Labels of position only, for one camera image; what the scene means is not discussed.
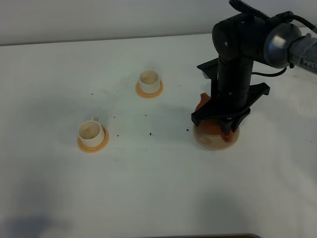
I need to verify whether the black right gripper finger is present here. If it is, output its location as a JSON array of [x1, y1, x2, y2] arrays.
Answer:
[[221, 109, 250, 135]]

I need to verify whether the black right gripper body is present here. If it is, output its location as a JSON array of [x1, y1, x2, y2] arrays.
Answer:
[[191, 57, 269, 126]]

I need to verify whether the brown clay teapot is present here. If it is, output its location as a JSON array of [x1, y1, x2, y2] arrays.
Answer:
[[195, 93, 233, 142]]

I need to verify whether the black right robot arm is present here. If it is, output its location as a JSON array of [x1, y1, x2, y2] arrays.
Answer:
[[191, 12, 317, 135]]

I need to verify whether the beige round teapot coaster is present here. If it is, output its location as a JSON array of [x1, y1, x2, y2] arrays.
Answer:
[[194, 126, 240, 151]]

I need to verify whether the far white teacup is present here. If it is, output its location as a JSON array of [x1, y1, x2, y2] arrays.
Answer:
[[139, 69, 161, 94]]

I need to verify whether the white teacup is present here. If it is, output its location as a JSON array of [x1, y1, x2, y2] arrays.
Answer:
[[77, 117, 106, 148], [139, 69, 161, 94]]

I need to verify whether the far orange cup coaster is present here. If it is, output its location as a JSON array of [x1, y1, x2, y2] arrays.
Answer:
[[135, 79, 163, 99]]

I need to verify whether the orange cup coaster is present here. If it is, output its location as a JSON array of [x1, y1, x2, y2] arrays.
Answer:
[[77, 126, 109, 153], [135, 79, 163, 99]]

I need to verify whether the near white teacup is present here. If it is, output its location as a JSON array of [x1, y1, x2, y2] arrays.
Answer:
[[77, 117, 106, 148]]

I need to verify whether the near orange cup coaster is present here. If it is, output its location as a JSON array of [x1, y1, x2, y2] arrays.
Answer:
[[77, 126, 109, 153]]

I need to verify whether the black right camera cable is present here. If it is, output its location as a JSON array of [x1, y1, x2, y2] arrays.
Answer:
[[229, 0, 317, 77]]

